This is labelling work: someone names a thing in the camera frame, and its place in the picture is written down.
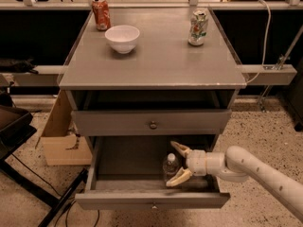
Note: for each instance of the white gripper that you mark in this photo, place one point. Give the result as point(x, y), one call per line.
point(197, 162)

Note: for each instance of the clear plastic water bottle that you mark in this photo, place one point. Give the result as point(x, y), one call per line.
point(170, 166)

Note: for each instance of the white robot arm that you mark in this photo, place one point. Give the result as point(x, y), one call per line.
point(236, 165)

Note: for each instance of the grey upper drawer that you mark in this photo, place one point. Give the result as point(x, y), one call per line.
point(169, 122)

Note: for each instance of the round metal drawer knob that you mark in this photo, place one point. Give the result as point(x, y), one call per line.
point(153, 125)

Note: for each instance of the grey open middle drawer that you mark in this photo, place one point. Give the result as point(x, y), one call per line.
point(126, 173)

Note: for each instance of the cardboard box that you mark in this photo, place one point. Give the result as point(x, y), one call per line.
point(62, 144)

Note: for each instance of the white ceramic bowl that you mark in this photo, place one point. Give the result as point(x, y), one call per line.
point(123, 39)

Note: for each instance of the white green soda can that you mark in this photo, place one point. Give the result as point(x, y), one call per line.
point(198, 27)

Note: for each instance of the black metal stand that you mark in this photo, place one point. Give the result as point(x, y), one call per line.
point(18, 207)

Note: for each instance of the orange soda can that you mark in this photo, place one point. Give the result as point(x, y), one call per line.
point(101, 12)

